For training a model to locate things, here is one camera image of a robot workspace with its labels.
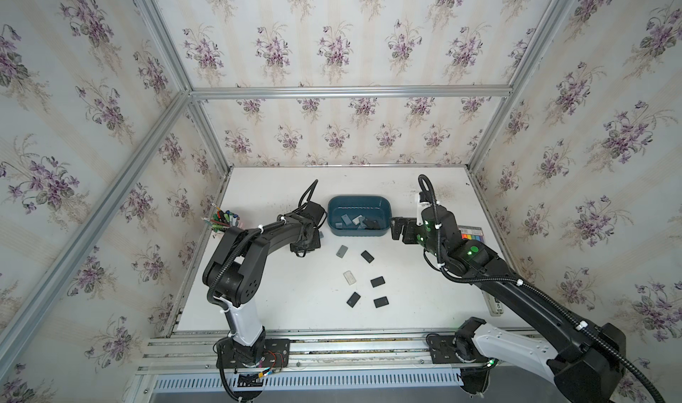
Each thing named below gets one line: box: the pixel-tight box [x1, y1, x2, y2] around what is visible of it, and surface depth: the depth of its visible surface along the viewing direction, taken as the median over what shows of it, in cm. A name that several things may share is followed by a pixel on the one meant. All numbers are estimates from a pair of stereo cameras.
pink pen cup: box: [201, 206, 241, 233], surface depth 90 cm
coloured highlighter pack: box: [458, 225, 484, 243], surface depth 100 cm
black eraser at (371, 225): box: [362, 218, 381, 230], surface depth 101 cm
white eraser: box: [342, 269, 357, 286], surface depth 90 cm
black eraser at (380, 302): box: [372, 296, 390, 309], surface depth 84 cm
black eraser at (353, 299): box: [346, 292, 362, 309], surface depth 85 cm
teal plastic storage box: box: [327, 195, 393, 238], surface depth 103 cm
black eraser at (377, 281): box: [370, 276, 386, 288], surface depth 88 cm
